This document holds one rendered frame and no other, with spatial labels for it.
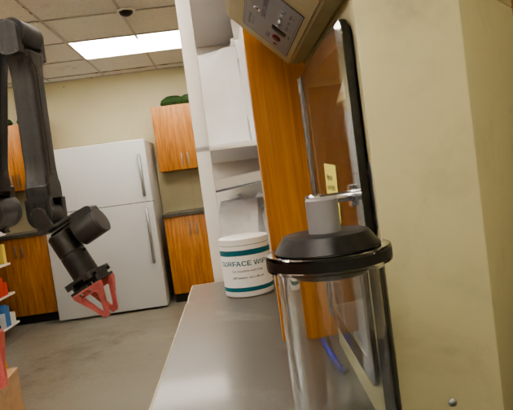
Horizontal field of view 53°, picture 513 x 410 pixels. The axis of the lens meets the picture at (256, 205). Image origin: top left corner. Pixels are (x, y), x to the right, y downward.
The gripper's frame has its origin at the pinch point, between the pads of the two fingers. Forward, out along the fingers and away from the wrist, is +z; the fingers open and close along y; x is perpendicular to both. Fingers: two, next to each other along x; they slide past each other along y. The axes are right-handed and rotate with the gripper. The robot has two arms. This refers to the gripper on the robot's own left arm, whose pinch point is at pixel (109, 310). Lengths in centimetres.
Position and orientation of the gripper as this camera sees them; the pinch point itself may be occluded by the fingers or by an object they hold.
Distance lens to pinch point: 116.8
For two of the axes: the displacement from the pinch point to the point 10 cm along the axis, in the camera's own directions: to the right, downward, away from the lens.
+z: 5.5, 8.4, 0.0
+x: -8.3, 5.4, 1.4
